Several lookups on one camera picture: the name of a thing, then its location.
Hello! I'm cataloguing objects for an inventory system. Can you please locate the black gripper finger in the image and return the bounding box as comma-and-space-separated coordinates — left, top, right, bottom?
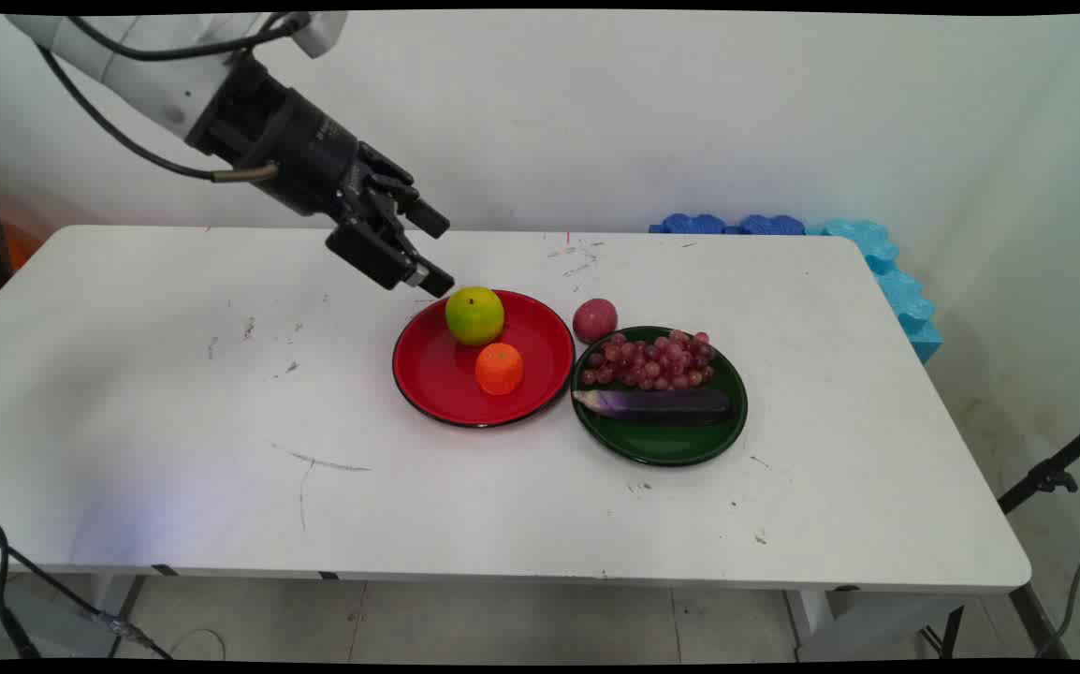
360, 142, 451, 239
325, 217, 456, 299

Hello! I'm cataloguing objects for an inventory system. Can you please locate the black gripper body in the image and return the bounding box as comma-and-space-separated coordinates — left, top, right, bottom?
186, 54, 416, 222

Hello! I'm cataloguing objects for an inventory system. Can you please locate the purple eggplant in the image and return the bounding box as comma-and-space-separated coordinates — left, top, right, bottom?
572, 388, 734, 428

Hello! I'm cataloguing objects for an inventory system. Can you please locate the green yellow apple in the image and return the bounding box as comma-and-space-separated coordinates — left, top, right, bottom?
445, 286, 506, 346

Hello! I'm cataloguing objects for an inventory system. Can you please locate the red round plate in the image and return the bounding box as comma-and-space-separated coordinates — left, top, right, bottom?
392, 289, 576, 429

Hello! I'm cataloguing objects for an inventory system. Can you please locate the orange tangerine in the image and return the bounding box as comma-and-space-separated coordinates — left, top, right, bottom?
475, 343, 525, 396

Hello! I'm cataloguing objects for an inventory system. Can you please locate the dark red round fruit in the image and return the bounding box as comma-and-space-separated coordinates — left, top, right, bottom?
573, 299, 619, 344

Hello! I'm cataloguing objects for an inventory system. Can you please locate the dark blue foam mat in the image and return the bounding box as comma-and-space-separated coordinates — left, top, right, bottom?
735, 214, 806, 236
649, 213, 728, 235

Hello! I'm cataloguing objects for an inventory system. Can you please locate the red grape bunch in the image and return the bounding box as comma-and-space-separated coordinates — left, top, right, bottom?
581, 330, 719, 391

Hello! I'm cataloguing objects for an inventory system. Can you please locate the dark green round plate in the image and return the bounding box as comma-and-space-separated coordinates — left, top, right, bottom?
570, 326, 749, 467

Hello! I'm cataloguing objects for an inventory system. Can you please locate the light blue foam mat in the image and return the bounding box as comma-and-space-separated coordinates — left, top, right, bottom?
806, 219, 943, 364

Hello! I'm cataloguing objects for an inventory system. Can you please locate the black tripod stand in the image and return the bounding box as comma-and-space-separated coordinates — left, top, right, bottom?
998, 412, 1080, 515

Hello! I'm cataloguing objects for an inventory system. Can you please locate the black robot cable metal plug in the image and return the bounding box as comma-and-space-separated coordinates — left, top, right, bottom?
35, 13, 312, 184

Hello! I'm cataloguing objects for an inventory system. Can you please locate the black cable with connector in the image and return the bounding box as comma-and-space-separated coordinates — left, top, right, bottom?
0, 516, 174, 661

